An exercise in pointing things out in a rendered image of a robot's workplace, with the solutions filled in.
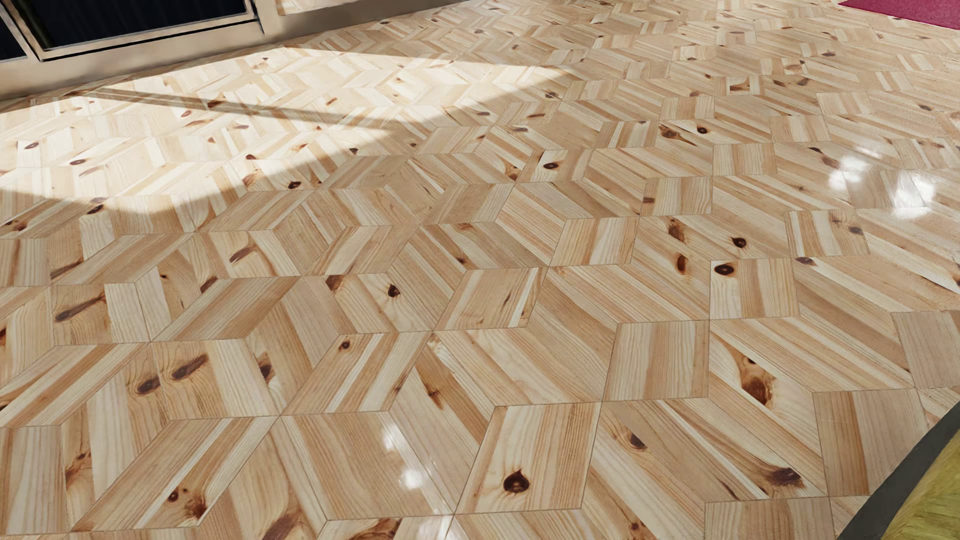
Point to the red rug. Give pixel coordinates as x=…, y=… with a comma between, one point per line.
x=911, y=10

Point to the glass door with metal frame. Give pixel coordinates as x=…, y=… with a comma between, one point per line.
x=127, y=19

